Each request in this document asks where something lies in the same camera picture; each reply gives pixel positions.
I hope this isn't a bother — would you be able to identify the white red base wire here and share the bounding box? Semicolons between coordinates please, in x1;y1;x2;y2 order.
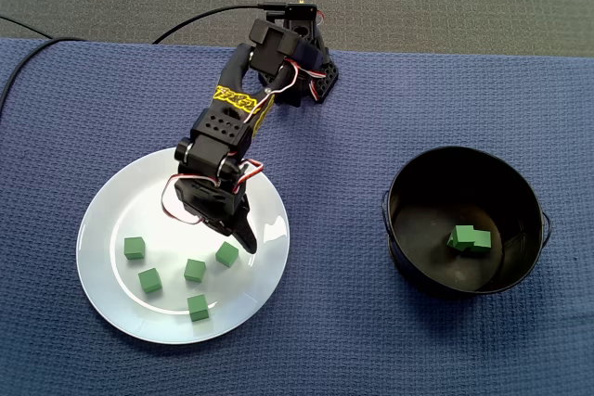
296;61;329;101

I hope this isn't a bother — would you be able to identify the white red gripper wire loop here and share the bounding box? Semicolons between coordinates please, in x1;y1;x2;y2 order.
160;173;208;226

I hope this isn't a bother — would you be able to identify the black round bucket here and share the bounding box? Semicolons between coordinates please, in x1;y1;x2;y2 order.
381;145;554;300

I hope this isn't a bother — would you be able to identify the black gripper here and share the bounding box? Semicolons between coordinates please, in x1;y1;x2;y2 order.
174;177;258;254

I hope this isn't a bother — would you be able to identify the black usb cable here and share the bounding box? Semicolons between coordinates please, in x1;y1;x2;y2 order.
151;2;289;45

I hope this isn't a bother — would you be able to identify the blue woven table cloth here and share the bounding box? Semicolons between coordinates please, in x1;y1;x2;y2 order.
0;37;594;396

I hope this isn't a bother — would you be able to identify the white round plate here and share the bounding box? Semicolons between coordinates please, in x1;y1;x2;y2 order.
75;145;291;346

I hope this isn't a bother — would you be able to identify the thick black cable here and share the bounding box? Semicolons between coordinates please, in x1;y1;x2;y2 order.
0;37;87;112

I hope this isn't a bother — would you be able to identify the thin black cable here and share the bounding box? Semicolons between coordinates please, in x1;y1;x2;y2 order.
0;15;53;39

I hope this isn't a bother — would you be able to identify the white red forearm wire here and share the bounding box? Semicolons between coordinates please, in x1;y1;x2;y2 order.
250;59;303;117

